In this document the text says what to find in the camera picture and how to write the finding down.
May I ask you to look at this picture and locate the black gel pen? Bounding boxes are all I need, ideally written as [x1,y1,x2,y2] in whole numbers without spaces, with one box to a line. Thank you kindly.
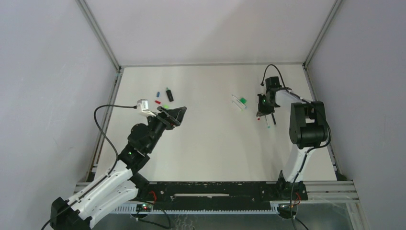
[271,113,276,125]

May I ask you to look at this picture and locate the right controller board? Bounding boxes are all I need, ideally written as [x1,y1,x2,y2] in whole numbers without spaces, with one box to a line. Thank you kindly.
[277,204,298,213]

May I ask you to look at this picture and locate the left controller board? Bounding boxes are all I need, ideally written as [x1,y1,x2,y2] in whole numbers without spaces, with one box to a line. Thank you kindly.
[135,204,153,212]

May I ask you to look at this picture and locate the green square cap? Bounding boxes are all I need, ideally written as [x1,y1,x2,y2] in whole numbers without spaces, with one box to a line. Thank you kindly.
[239,97,247,104]

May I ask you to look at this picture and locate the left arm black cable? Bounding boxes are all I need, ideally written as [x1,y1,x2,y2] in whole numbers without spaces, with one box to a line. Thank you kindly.
[40,104,172,230]

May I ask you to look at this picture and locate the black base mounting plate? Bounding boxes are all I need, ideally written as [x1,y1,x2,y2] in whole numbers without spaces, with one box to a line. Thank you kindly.
[132,181,308,211]

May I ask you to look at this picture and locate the aluminium frame rail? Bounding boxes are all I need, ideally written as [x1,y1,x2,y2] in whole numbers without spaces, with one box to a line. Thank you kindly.
[72,181,359,217]

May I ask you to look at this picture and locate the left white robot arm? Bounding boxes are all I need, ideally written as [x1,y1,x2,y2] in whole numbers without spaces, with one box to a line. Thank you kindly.
[46,99,187,230]

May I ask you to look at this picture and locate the controller board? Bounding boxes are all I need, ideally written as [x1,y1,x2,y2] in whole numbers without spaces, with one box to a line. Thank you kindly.
[277,204,298,213]
[135,204,153,212]

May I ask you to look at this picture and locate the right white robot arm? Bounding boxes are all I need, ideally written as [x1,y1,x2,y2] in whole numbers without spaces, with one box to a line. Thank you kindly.
[256,77,331,190]

